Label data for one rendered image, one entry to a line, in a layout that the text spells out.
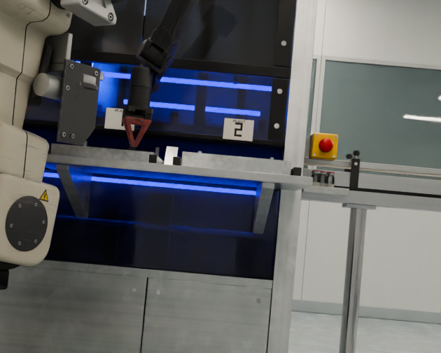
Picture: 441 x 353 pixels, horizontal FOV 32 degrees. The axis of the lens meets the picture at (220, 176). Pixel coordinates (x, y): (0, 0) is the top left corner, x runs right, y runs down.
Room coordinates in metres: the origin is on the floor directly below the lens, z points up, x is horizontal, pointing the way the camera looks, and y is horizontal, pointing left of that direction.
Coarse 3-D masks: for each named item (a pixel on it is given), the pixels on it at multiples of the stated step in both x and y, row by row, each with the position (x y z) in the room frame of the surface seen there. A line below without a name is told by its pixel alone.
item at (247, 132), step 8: (224, 120) 2.22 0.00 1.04; (232, 120) 2.22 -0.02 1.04; (240, 120) 2.22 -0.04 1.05; (248, 120) 2.22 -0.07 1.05; (224, 128) 2.22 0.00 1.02; (232, 128) 2.22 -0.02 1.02; (248, 128) 2.22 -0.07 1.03; (224, 136) 2.22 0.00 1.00; (232, 136) 2.22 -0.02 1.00; (248, 136) 2.22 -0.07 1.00
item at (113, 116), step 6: (108, 108) 2.22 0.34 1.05; (114, 108) 2.22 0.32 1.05; (108, 114) 2.22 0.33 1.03; (114, 114) 2.22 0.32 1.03; (120, 114) 2.22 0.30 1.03; (108, 120) 2.22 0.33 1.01; (114, 120) 2.22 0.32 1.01; (120, 120) 2.22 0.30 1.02; (108, 126) 2.22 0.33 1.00; (114, 126) 2.22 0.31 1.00; (120, 126) 2.22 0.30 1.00; (132, 126) 2.22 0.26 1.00
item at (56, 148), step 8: (56, 144) 1.96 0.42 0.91; (64, 144) 1.96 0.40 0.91; (56, 152) 1.96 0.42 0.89; (64, 152) 1.96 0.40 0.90; (72, 152) 1.96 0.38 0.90; (80, 152) 1.96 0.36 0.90; (88, 152) 1.96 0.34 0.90; (96, 152) 1.96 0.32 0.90; (104, 152) 1.96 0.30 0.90; (112, 152) 1.96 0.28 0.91; (120, 152) 1.96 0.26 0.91; (128, 152) 1.96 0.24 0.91; (136, 152) 1.96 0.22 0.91; (144, 152) 1.96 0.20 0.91; (152, 152) 1.96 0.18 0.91; (128, 160) 1.96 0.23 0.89; (136, 160) 1.96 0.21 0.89; (144, 160) 1.96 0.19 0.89
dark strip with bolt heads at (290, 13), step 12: (288, 0) 2.22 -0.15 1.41; (288, 12) 2.22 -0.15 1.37; (288, 24) 2.22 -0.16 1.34; (276, 36) 2.22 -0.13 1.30; (288, 36) 2.22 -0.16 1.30; (276, 48) 2.22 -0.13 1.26; (288, 48) 2.22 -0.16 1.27; (276, 60) 2.22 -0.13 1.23; (288, 60) 2.22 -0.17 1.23; (276, 84) 2.22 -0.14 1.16; (276, 96) 2.22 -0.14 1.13; (276, 108) 2.22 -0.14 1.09; (276, 120) 2.22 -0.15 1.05; (276, 132) 2.22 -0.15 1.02
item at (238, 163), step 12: (192, 156) 1.85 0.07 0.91; (204, 156) 1.85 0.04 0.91; (216, 156) 1.85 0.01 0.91; (228, 156) 1.85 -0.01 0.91; (216, 168) 1.85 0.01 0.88; (228, 168) 1.85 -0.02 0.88; (240, 168) 1.85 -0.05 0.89; (252, 168) 1.85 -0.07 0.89; (264, 168) 1.85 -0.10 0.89; (276, 168) 1.85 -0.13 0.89; (288, 168) 1.85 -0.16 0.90
